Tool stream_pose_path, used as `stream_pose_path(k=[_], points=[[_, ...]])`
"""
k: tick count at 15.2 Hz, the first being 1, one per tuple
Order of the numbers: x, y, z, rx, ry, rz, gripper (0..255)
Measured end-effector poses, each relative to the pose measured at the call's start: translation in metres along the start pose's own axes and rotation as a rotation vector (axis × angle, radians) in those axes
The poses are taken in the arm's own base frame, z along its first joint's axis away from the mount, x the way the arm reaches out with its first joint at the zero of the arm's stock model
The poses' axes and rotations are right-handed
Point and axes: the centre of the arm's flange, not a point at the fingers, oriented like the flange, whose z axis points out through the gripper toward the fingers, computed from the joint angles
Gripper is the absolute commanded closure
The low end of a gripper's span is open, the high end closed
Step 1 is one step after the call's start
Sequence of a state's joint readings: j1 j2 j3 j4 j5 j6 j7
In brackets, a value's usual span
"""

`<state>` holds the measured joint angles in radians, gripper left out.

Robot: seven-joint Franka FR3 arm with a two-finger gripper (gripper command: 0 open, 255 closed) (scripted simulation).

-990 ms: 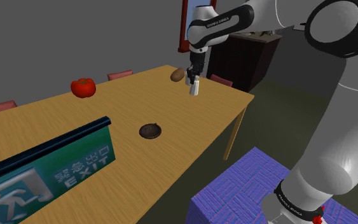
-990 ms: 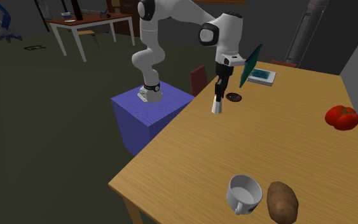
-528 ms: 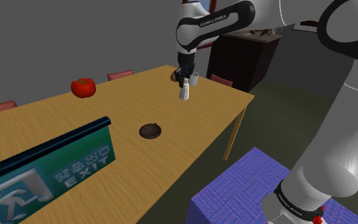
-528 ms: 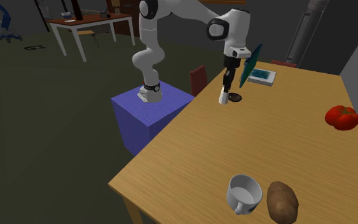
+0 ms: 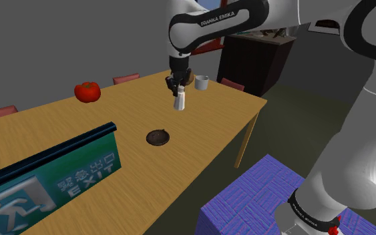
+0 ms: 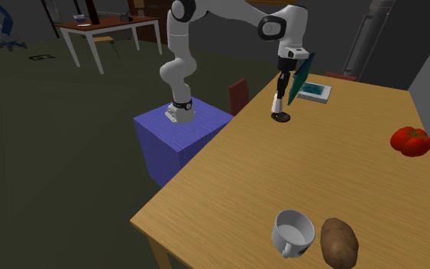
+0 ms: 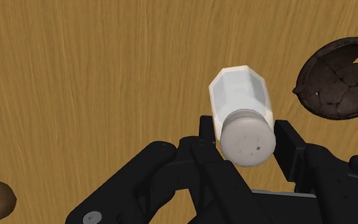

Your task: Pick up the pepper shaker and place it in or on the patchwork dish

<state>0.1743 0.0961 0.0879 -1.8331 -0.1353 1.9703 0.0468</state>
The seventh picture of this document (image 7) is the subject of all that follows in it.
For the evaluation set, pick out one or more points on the dark brown cracked bowl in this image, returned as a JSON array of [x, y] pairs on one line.
[[336, 83]]

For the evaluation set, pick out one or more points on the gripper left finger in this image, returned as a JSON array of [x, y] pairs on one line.
[[154, 173]]

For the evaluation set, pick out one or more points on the white salt shaker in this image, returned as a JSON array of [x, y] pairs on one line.
[[242, 102]]

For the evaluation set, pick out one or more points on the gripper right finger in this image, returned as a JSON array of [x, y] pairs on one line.
[[327, 173]]

